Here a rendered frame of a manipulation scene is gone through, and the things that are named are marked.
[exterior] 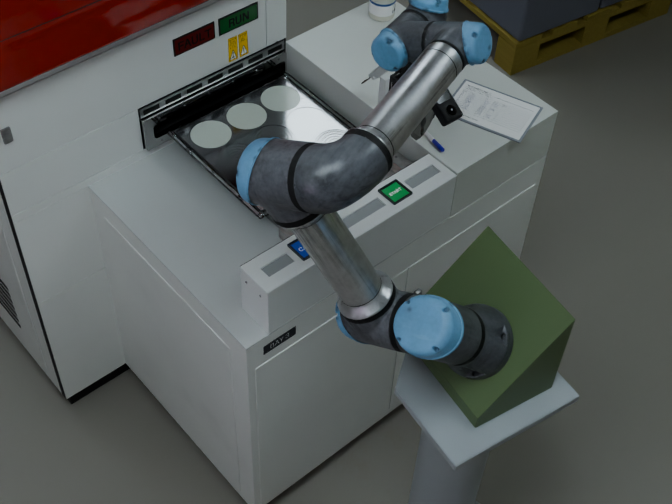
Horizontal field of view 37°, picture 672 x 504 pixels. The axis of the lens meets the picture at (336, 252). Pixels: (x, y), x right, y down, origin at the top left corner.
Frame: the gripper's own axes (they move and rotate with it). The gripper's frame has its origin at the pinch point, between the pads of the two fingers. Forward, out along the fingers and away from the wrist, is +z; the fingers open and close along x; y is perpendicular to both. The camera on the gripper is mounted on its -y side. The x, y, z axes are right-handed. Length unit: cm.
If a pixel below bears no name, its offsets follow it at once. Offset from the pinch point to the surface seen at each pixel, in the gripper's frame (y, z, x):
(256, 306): 0, 23, 45
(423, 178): 0.3, 15.1, -3.6
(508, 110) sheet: 3.5, 13.8, -35.2
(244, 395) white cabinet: -2, 48, 51
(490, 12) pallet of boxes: 104, 92, -152
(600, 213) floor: 12, 111, -116
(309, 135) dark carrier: 32.4, 20.7, 3.4
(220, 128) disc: 48, 21, 19
